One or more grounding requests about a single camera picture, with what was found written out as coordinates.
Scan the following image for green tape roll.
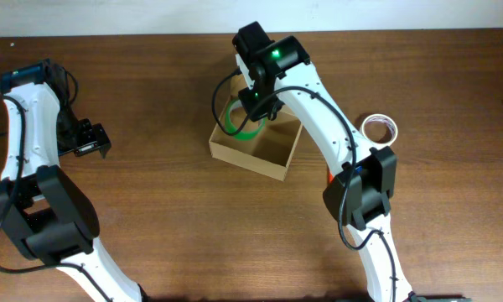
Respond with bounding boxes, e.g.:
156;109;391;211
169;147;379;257
224;99;266;141

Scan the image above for brown cardboard box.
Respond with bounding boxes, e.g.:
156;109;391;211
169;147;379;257
208;75;303;182

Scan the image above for cream masking tape roll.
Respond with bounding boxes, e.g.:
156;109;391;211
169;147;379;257
360;113;398;149

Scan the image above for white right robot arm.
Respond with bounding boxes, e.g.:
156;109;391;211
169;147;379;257
232;22;414;301

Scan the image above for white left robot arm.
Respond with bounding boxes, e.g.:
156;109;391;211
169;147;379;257
0;59;148;301

